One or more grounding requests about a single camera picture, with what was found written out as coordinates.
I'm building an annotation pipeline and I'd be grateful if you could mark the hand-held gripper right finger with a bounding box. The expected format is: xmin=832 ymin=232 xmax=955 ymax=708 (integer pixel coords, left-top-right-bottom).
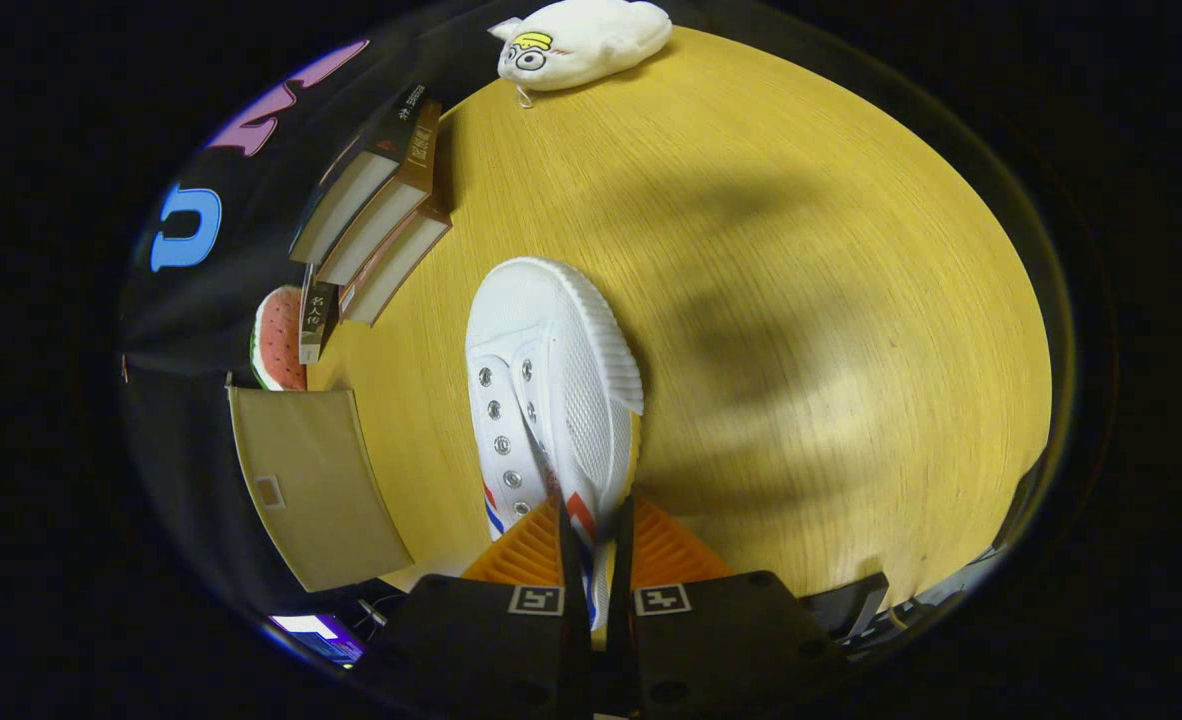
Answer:
xmin=611 ymin=495 xmax=842 ymax=717

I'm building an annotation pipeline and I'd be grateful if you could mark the beige fabric storage box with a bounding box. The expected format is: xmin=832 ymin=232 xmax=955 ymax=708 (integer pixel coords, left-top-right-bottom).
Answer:
xmin=227 ymin=385 xmax=416 ymax=594

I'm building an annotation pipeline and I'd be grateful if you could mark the maroon hardcover book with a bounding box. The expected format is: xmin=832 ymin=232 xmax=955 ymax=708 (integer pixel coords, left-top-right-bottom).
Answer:
xmin=338 ymin=200 xmax=453 ymax=327

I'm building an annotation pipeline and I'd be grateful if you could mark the white portrait cover book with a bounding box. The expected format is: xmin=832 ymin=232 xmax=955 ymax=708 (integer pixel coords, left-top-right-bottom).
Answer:
xmin=297 ymin=262 xmax=341 ymax=367

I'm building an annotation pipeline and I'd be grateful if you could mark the watermelon slice toy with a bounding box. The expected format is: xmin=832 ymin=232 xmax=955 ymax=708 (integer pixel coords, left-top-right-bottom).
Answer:
xmin=250 ymin=285 xmax=309 ymax=392

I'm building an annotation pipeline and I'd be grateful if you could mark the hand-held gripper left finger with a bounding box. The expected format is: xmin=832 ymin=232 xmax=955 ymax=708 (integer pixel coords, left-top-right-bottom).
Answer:
xmin=381 ymin=495 xmax=594 ymax=720

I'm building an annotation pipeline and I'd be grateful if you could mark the white canvas shoe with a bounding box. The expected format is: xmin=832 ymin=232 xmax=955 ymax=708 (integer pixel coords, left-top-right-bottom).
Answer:
xmin=465 ymin=257 xmax=645 ymax=633

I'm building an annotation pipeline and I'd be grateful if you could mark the lit screen device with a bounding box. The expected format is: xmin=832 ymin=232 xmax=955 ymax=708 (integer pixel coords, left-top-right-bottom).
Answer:
xmin=269 ymin=613 xmax=365 ymax=669

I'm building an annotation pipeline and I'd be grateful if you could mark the black hardcover book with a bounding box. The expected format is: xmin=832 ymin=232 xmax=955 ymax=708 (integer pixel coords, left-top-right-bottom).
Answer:
xmin=289 ymin=84 xmax=431 ymax=266

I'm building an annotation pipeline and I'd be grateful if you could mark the white plush toy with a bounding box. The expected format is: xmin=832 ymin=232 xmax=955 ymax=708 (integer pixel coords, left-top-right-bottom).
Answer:
xmin=488 ymin=0 xmax=674 ymax=109

